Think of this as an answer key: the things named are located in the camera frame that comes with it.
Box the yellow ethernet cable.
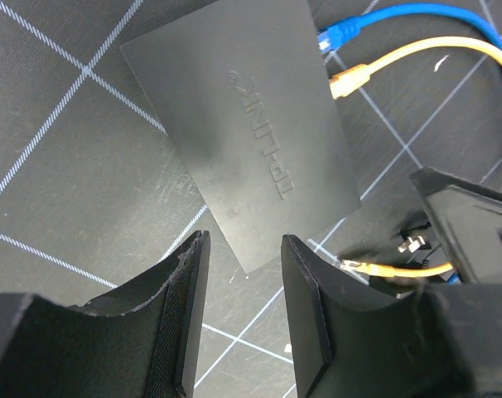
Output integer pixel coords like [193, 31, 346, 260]
[329, 36, 502, 279]

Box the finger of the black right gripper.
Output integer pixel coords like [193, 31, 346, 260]
[411, 167, 502, 284]

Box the black grid cutting mat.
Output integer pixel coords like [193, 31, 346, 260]
[0, 1, 502, 397]

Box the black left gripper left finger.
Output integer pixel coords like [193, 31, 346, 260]
[0, 231, 210, 397]

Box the black network switch box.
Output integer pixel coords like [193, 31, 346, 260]
[121, 1, 360, 273]

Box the blue ethernet cable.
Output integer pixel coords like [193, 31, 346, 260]
[316, 2, 502, 287]

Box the black power adapter brick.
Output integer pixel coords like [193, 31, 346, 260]
[369, 211, 461, 299]

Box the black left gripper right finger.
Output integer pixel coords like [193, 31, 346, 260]
[281, 235, 502, 397]

